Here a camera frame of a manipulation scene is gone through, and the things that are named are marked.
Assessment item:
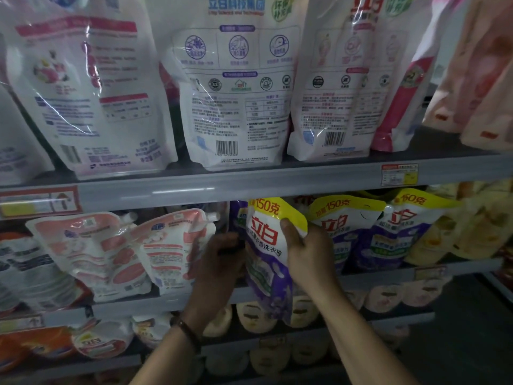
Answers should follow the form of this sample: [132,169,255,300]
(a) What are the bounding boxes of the person's right hand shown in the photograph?
[279,218,341,302]

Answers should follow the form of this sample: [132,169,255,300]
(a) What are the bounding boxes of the row of pale yellow bottles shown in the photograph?
[200,275,455,332]

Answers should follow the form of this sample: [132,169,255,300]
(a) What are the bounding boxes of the person's right forearm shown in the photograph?
[308,284,422,385]

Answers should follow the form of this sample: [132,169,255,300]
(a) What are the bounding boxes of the magenta Liby detergent pouch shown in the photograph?
[371,0,468,153]

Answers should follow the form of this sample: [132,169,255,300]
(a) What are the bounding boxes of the white green-label bottle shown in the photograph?
[72,317,136,360]

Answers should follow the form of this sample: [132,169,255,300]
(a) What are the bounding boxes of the white pink-label bottle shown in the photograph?
[132,312,175,350]

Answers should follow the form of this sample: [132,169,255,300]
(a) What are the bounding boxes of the person's left hand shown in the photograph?
[183,230,248,334]

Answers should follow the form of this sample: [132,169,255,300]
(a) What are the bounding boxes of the row of pale round packs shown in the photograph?
[204,323,411,379]

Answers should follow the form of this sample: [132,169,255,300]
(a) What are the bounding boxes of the small pink white Chaoneng pouches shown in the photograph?
[26,211,154,304]
[128,207,218,296]

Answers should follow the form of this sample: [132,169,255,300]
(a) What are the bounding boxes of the dark beaded bracelet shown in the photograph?
[172,315,204,355]

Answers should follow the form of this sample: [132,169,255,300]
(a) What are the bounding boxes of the orange-edged OMO pouch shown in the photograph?
[0,232,83,314]

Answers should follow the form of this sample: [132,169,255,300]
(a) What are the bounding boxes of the grey metal shelf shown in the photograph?
[0,128,513,385]

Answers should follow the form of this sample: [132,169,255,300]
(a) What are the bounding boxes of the red-framed price tag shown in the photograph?
[380,163,420,188]
[414,266,450,282]
[0,186,83,220]
[0,314,46,334]

